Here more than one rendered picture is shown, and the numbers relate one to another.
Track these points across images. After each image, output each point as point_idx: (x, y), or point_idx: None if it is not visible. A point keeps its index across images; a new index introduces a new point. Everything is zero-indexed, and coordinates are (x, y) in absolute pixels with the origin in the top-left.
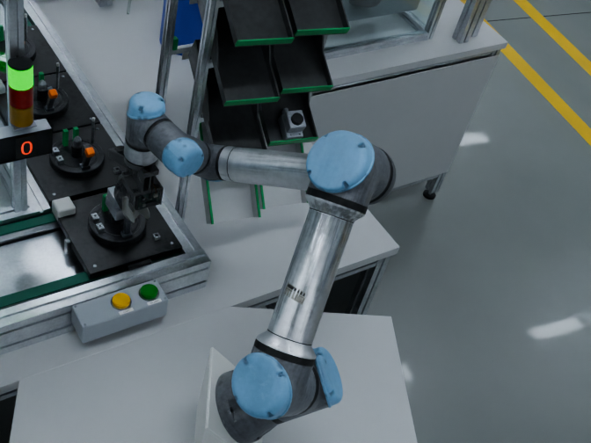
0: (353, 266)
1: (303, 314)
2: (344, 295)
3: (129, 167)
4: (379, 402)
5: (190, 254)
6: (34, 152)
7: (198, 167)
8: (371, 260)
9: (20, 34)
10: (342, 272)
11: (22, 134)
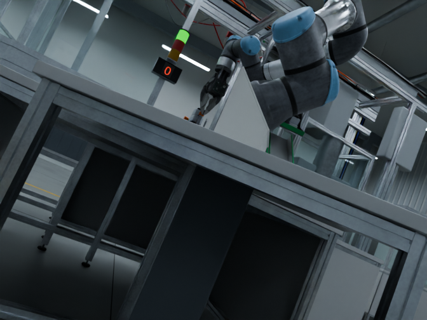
0: (316, 220)
1: (322, 13)
2: (298, 295)
3: (216, 68)
4: None
5: None
6: (169, 76)
7: (256, 51)
8: (326, 225)
9: (190, 23)
10: (309, 219)
11: (169, 62)
